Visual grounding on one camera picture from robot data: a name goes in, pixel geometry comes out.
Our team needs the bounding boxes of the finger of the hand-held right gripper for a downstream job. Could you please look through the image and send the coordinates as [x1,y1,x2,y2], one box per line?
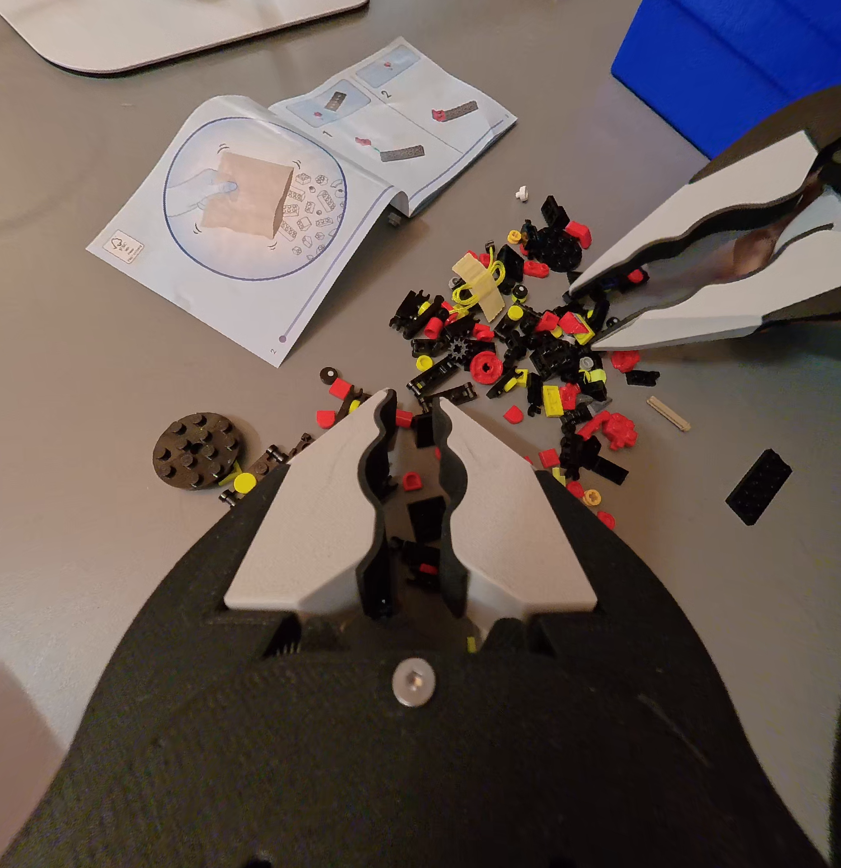
[589,232,841,354]
[567,131,822,294]

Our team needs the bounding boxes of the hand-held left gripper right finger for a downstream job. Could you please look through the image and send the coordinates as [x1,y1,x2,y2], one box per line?
[433,398,599,643]

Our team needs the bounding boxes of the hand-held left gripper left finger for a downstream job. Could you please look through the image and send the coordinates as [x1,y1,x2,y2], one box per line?
[224,388,399,619]

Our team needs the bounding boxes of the pile of small lego pieces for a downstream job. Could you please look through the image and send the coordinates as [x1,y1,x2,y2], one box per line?
[217,195,662,652]

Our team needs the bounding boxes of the yellow string with tape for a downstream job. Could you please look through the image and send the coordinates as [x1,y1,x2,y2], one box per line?
[451,251,506,323]

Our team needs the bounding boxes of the dark brown round lego plate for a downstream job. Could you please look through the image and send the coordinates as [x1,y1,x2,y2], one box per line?
[152,410,248,491]

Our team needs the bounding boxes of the tan lego axle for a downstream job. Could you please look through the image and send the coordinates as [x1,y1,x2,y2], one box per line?
[647,395,691,433]

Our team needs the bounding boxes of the long black lego plate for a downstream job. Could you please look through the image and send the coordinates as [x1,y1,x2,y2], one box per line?
[724,448,794,526]

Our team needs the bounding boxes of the blue plastic bin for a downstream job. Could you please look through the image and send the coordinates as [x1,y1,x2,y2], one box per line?
[610,0,841,160]

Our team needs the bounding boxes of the light blue instruction booklet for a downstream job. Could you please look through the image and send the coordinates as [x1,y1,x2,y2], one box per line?
[86,44,518,368]

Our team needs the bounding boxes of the white folding stand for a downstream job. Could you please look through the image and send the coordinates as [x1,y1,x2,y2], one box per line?
[0,0,370,74]

